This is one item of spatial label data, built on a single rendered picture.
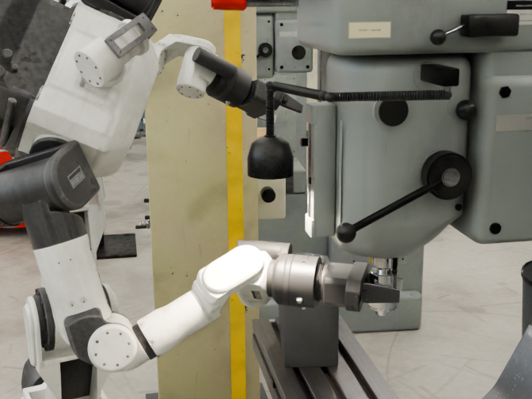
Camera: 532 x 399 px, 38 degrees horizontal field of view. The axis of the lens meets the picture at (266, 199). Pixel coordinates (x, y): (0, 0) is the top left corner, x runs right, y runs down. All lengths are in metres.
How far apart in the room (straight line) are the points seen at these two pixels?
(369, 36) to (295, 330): 0.82
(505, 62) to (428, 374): 2.71
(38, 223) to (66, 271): 0.09
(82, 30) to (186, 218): 1.68
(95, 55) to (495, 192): 0.65
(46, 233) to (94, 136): 0.18
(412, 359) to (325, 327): 2.18
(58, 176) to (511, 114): 0.69
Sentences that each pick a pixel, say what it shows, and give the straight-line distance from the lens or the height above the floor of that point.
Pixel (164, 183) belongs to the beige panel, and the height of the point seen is 1.03.
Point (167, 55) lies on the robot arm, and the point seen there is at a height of 1.58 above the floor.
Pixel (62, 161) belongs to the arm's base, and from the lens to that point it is 1.27.
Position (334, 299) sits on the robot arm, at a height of 1.23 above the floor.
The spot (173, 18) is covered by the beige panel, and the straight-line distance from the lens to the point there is 2.88.
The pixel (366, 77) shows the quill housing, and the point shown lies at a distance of 1.12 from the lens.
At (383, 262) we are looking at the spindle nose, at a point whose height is 1.29.
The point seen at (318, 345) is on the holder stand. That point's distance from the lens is 1.74.
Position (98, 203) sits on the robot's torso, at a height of 1.28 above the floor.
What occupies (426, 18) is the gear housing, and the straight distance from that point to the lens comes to 1.11.
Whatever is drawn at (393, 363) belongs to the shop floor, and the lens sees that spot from 3.83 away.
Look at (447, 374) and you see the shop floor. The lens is 3.78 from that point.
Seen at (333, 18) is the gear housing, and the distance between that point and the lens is 1.08.
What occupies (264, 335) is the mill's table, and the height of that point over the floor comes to 0.91.
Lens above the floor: 1.71
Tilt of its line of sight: 15 degrees down
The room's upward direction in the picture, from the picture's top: straight up
